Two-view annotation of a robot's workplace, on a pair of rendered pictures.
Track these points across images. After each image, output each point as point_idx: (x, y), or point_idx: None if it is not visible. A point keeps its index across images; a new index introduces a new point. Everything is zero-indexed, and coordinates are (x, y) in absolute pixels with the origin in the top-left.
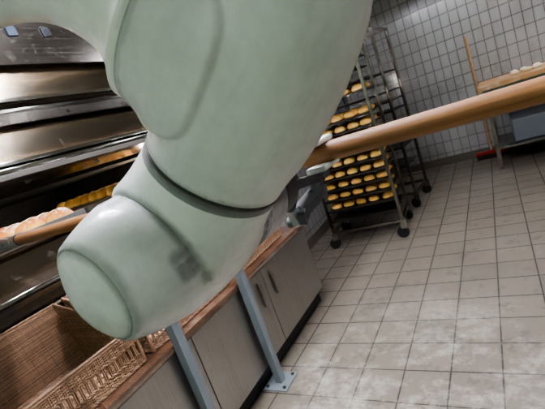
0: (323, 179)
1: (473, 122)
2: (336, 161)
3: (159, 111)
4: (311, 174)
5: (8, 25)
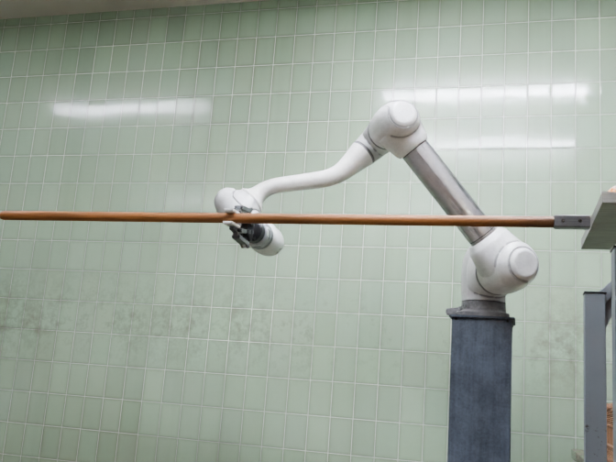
0: (232, 231)
1: (168, 222)
2: (225, 224)
3: None
4: (237, 227)
5: (280, 192)
